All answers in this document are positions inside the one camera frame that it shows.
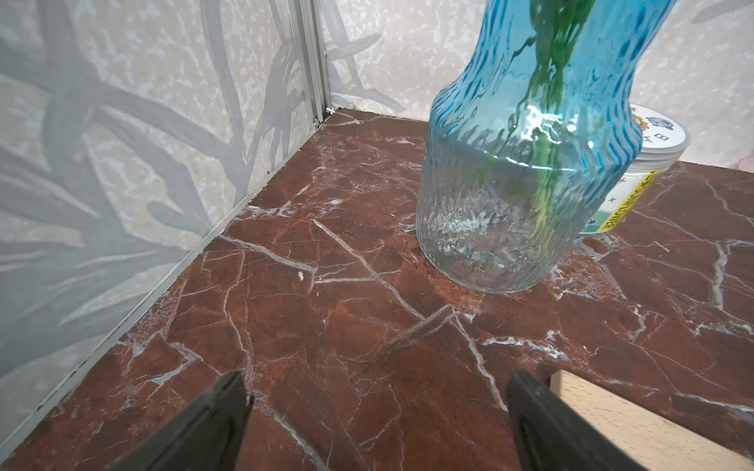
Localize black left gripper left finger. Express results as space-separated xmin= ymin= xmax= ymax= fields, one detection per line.
xmin=113 ymin=370 xmax=254 ymax=470

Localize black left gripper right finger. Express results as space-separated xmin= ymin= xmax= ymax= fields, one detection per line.
xmin=505 ymin=369 xmax=643 ymax=471

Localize natural wooden block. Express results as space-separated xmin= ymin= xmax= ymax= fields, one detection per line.
xmin=550 ymin=370 xmax=753 ymax=470

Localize blue glass vase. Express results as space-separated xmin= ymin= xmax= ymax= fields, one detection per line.
xmin=415 ymin=0 xmax=673 ymax=294

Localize small printed tin can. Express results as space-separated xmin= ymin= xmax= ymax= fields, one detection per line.
xmin=579 ymin=104 xmax=690 ymax=236

